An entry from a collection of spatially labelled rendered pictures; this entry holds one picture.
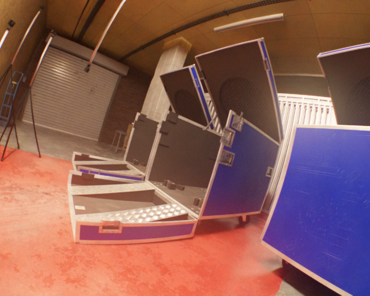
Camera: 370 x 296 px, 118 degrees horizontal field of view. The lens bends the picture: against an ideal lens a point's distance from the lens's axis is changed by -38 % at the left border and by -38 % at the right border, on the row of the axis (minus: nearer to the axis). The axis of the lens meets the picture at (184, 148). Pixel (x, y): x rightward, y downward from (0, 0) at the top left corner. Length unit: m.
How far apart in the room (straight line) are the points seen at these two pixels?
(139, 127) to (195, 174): 1.18
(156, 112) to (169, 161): 2.12
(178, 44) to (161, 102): 1.52
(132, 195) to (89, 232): 0.78
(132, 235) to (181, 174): 1.29
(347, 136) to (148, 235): 1.22
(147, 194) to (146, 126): 1.49
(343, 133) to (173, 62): 3.89
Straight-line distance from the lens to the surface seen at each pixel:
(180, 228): 1.22
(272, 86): 1.84
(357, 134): 1.04
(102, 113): 6.86
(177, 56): 4.48
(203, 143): 2.29
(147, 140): 2.97
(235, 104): 2.25
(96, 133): 6.86
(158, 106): 4.02
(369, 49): 1.66
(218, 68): 2.13
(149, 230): 1.09
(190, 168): 2.23
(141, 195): 1.68
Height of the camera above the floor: 0.60
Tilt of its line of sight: 1 degrees up
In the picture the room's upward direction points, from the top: 16 degrees clockwise
